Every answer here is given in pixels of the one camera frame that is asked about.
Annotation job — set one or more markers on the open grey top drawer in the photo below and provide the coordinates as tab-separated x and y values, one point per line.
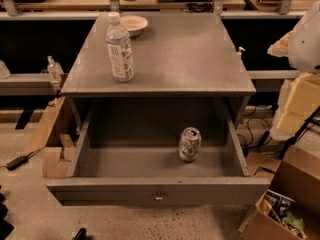
133	159

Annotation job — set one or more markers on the cardboard box with magazines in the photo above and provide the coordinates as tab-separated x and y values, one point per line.
290	208

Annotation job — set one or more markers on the white pump dispenser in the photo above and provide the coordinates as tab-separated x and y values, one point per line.
241	51

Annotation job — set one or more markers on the small sanitizer bottle left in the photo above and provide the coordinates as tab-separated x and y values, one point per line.
54	69

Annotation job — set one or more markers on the white paper bowl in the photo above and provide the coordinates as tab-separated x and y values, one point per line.
134	24

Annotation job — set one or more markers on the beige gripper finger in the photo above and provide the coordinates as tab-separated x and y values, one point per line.
280	48

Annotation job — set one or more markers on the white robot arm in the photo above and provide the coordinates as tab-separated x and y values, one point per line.
301	45

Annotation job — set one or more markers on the black power adapter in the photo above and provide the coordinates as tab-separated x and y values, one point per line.
15	163

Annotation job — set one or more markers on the wooden crate left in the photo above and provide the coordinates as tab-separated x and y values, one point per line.
56	120

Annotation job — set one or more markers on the grey cabinet counter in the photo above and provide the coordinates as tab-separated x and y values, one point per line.
177	54

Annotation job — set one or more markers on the clear plastic water bottle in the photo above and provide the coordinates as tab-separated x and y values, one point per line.
119	49

